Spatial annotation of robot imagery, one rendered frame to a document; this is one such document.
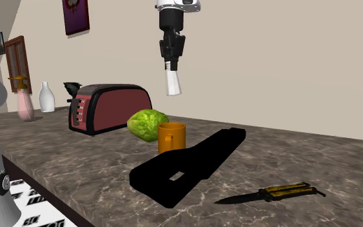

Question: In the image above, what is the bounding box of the red black toaster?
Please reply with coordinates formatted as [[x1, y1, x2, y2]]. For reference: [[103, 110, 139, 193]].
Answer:
[[66, 83, 153, 137]]

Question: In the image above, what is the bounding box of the black jagged object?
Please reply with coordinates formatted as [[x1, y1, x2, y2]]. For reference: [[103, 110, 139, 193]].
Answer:
[[63, 82, 83, 99]]

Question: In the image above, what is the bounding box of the white vase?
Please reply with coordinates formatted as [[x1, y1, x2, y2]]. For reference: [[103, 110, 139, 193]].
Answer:
[[38, 81, 56, 114]]

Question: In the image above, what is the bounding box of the green lettuce head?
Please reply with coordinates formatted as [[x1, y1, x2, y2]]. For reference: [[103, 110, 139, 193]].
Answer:
[[126, 108, 170, 143]]

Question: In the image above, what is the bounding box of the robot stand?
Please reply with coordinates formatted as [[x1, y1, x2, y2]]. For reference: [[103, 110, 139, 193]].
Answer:
[[8, 179, 66, 227]]

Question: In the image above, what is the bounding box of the yellow handled black knife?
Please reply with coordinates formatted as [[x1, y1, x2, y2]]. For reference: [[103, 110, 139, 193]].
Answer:
[[213, 182, 327, 206]]

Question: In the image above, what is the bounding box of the white shaker bottle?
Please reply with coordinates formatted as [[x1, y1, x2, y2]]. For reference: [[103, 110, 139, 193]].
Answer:
[[164, 61, 182, 97]]

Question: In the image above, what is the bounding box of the purple wall picture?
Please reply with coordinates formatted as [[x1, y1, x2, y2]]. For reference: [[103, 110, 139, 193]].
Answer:
[[61, 0, 91, 36]]

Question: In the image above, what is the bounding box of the brown wooden window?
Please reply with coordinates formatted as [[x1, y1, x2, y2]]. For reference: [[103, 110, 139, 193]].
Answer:
[[4, 35, 33, 94]]

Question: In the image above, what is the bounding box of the orange mug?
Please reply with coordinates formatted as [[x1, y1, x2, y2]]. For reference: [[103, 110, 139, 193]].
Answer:
[[157, 122, 187, 155]]

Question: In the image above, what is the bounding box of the black flat long block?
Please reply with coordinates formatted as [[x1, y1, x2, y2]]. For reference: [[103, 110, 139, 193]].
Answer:
[[128, 127, 247, 209]]

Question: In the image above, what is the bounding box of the pink bottle with yellow pump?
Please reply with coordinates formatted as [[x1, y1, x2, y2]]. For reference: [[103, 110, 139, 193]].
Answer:
[[8, 75, 35, 122]]

